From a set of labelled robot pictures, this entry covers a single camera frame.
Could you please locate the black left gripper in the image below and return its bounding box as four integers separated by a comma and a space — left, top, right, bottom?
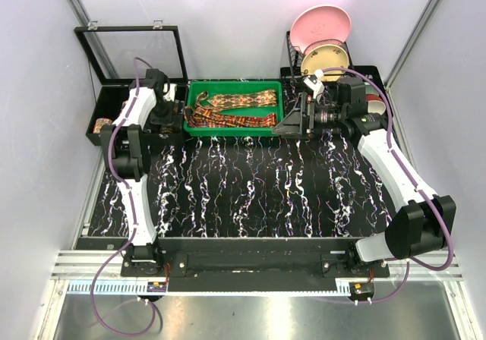
145, 98, 184, 133

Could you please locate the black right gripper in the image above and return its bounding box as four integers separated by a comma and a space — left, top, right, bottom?
272, 93, 346, 140

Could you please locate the black key pattern tie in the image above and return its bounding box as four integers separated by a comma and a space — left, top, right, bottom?
159, 126, 180, 134

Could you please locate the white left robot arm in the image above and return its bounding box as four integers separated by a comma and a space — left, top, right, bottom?
100, 68, 184, 276

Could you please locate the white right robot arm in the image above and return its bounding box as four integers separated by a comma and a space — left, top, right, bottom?
273, 75, 456, 277

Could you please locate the black tie storage box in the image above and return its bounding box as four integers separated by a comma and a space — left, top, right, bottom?
86, 83, 188, 151

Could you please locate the red multicolour checked tie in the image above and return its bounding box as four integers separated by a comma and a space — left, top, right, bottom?
184, 107, 277, 128

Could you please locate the green plastic tray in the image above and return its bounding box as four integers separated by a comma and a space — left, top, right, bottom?
184, 80, 284, 137

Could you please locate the cream ikat pattern tie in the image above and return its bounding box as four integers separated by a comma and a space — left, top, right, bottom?
195, 90, 278, 112

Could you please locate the black dish tray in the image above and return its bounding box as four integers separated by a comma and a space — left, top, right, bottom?
279, 65, 394, 128

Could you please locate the rolled tie blue orange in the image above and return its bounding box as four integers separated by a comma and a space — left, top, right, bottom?
93, 118, 112, 134

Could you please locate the yellow floral plate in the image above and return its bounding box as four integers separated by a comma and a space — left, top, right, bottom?
301, 44, 350, 82

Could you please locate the glass box lid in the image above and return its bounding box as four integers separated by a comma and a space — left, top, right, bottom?
74, 24, 188, 85

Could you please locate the red bowl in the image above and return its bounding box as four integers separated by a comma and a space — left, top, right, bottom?
366, 94, 387, 115

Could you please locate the pink plate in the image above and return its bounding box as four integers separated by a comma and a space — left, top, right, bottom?
289, 5, 352, 52

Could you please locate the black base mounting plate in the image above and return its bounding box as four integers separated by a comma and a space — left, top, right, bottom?
121, 250, 390, 279

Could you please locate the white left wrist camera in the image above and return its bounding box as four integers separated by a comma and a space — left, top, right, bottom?
163, 83, 177, 102

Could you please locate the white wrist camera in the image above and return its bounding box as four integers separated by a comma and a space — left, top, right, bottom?
163, 83, 177, 102
303, 69, 324, 99

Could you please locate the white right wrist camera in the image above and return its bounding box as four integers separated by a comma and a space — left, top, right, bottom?
303, 69, 324, 99

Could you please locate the black wire dish rack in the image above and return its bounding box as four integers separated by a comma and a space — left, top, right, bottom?
286, 31, 353, 77

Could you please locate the aluminium frame rail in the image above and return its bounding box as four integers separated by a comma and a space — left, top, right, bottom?
52, 250, 462, 281

